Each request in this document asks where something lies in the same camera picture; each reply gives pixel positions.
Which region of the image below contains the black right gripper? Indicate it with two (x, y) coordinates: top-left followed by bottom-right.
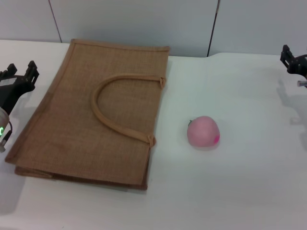
(280, 44), (307, 80)

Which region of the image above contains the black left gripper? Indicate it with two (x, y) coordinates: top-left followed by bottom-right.
(0, 60), (39, 114)

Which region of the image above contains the brown jute handbag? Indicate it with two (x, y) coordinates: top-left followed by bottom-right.
(5, 38), (170, 192)

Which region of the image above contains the pink peach with green stem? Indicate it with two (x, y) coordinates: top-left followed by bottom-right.
(187, 115), (221, 147)

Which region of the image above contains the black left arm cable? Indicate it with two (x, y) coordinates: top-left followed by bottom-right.
(0, 119), (13, 154)

